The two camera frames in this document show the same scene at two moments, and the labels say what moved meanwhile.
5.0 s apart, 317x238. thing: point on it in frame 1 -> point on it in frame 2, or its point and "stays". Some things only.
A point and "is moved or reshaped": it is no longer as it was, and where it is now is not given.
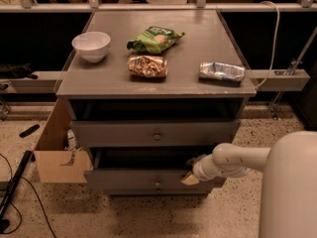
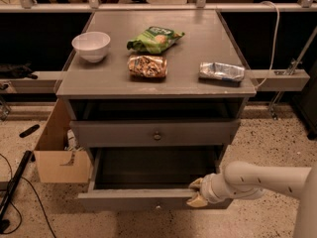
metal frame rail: [264, 80] stays
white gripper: [199, 170] -> [207, 187]
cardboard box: [55, 164] stays
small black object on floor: [29, 131] stays
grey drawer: [145, 168] is moved or reshaped
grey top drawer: [154, 133] stays
